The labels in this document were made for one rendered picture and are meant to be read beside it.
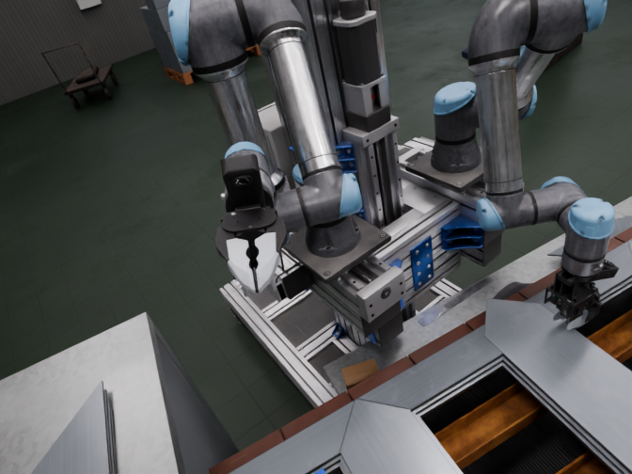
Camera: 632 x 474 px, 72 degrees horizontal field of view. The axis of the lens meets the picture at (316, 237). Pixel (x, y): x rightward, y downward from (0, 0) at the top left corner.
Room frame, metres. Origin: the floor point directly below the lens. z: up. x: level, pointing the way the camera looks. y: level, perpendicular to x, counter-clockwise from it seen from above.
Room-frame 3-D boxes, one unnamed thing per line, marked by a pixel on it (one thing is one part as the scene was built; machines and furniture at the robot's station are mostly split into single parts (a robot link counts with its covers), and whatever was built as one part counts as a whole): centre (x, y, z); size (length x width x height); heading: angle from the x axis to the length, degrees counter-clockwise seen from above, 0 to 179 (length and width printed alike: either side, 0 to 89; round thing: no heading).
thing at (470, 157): (1.16, -0.49, 1.09); 0.15 x 0.15 x 0.10
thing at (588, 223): (0.61, -0.53, 1.15); 0.09 x 0.08 x 0.11; 170
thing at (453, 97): (1.16, -0.49, 1.20); 0.13 x 0.12 x 0.14; 80
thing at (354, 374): (0.72, -0.02, 0.71); 0.10 x 0.06 x 0.05; 93
